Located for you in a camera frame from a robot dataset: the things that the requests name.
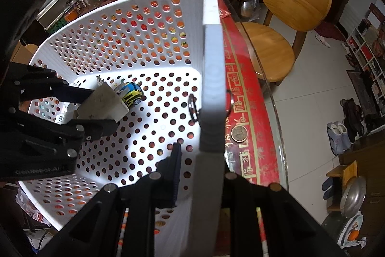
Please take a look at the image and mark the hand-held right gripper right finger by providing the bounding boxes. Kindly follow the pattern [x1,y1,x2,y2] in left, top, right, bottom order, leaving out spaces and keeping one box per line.
[221,173,346,257]

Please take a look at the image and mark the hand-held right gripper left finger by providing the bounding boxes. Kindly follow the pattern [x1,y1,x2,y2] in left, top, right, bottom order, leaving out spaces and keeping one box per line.
[48,143,183,257]

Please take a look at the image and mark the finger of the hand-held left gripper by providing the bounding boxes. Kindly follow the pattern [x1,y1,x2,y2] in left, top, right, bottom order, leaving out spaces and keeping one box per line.
[0,106,118,166]
[0,62,100,108]

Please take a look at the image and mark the white labelled charger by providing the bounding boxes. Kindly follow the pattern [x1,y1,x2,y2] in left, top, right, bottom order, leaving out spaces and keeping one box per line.
[56,102,79,125]

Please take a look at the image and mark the large white charger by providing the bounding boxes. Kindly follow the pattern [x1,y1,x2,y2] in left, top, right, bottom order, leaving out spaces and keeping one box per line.
[74,76,130,123]

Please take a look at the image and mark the yellow striped toy car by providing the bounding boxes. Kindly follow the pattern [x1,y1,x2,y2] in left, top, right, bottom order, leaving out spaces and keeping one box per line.
[116,82,144,109]

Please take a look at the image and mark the white perforated plastic basket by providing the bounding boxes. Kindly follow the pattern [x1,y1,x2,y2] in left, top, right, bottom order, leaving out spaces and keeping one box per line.
[16,0,227,257]

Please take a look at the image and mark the white red-printed plastic bag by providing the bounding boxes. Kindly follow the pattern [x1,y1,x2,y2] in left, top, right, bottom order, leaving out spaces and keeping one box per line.
[15,187,52,228]

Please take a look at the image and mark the coin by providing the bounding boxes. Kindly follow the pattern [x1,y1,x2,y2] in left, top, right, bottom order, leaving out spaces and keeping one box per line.
[231,125,249,143]

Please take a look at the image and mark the orange-filled glass jar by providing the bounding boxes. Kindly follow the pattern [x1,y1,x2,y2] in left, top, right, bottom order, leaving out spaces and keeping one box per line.
[64,1,80,23]

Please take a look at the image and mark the black-label glass jar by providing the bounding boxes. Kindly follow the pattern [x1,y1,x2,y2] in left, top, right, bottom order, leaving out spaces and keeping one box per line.
[69,0,88,16]

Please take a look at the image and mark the blue slippers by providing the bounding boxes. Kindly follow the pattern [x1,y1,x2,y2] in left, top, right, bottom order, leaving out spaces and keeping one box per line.
[322,176,336,201]

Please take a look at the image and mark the metal pot lid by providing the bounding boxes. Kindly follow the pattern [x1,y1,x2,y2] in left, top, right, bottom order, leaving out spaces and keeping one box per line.
[340,176,367,219]

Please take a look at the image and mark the white shoes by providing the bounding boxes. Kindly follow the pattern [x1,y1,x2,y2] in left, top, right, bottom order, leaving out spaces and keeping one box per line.
[326,121,352,156]

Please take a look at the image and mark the white patterned plate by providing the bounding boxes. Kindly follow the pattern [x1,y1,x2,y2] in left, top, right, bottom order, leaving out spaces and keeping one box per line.
[337,212,369,249]

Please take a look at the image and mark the dark wooden side cabinet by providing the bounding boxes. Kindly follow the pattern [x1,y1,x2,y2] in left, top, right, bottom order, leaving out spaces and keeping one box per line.
[338,131,385,245]

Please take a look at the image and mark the dark shoes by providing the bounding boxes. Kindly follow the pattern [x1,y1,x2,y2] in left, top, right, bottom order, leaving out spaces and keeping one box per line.
[340,97,365,138]

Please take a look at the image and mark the dark doormat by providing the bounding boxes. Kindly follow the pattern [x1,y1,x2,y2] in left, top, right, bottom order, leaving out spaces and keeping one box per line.
[346,69,380,125]

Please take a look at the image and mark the white slipper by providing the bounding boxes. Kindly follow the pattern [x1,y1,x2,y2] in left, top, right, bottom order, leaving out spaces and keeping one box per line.
[314,33,331,48]

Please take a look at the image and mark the red floor mat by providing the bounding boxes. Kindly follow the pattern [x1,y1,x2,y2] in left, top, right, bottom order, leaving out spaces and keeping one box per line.
[314,20,346,42]

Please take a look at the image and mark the white cubby shelf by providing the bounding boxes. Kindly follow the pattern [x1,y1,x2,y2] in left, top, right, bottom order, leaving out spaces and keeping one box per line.
[346,1,385,83]

